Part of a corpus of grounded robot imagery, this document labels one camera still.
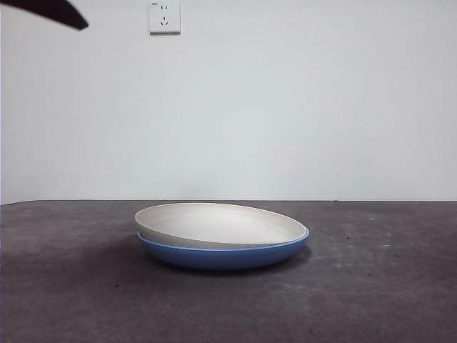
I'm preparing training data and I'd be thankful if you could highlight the white round plate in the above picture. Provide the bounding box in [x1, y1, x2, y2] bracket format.
[134, 202, 308, 249]

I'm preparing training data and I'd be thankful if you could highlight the blue round plate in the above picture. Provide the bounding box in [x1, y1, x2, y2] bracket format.
[137, 228, 311, 269]

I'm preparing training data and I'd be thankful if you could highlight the white wall socket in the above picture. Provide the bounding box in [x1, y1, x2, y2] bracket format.
[149, 0, 182, 36]

